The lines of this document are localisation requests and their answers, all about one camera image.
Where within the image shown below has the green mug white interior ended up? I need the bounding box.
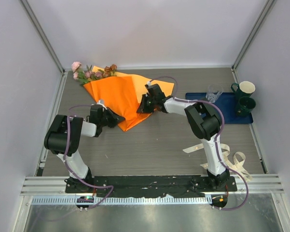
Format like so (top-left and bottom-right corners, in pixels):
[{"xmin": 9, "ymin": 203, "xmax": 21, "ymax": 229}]
[{"xmin": 231, "ymin": 81, "xmax": 256, "ymax": 101}]

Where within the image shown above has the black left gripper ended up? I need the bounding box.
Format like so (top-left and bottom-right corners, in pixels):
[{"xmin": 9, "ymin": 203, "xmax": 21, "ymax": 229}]
[{"xmin": 99, "ymin": 107, "xmax": 124, "ymax": 129}]

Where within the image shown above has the orange fake flower stem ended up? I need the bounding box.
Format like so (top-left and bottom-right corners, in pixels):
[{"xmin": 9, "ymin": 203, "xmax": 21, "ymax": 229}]
[{"xmin": 102, "ymin": 64, "xmax": 117, "ymax": 78}]

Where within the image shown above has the clear plastic cup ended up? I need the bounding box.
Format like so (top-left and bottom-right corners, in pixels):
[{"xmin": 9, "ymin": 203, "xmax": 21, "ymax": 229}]
[{"xmin": 206, "ymin": 84, "xmax": 223, "ymax": 103}]

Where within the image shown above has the pink fake flower stem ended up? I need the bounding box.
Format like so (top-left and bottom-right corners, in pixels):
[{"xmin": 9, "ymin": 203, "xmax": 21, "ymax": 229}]
[
  {"xmin": 84, "ymin": 65, "xmax": 104, "ymax": 81},
  {"xmin": 71, "ymin": 61, "xmax": 88, "ymax": 85}
]

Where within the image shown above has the orange wrapping paper sheet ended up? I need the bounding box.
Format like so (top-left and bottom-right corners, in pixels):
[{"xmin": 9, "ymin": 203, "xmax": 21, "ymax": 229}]
[{"xmin": 83, "ymin": 65, "xmax": 175, "ymax": 132}]

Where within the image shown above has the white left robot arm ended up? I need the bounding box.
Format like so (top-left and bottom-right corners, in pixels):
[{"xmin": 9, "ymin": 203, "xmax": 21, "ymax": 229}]
[{"xmin": 44, "ymin": 102, "xmax": 125, "ymax": 193}]

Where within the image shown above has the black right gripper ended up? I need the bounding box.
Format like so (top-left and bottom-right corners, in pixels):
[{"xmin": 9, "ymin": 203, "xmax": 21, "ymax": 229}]
[{"xmin": 137, "ymin": 94, "xmax": 157, "ymax": 114}]

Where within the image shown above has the cream printed ribbon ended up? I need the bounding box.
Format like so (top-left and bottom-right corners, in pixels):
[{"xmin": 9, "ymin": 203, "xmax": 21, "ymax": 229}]
[{"xmin": 183, "ymin": 144, "xmax": 253, "ymax": 182}]

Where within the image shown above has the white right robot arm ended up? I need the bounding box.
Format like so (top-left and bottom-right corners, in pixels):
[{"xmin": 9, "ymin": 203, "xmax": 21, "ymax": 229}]
[{"xmin": 137, "ymin": 84, "xmax": 230, "ymax": 191}]

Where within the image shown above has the aluminium front rail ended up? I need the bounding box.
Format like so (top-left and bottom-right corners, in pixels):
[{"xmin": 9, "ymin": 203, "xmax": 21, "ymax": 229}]
[{"xmin": 21, "ymin": 174, "xmax": 284, "ymax": 208}]

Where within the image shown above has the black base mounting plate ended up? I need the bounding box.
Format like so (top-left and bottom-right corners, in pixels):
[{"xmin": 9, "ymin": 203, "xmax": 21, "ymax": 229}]
[{"xmin": 65, "ymin": 175, "xmax": 237, "ymax": 198}]

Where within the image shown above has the dark green mug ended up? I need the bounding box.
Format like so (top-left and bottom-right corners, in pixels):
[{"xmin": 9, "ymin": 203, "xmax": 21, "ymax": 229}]
[{"xmin": 235, "ymin": 96, "xmax": 256, "ymax": 117}]

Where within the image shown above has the blue plastic tray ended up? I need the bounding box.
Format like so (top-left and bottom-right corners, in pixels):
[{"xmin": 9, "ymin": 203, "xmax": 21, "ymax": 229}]
[{"xmin": 185, "ymin": 92, "xmax": 254, "ymax": 125}]

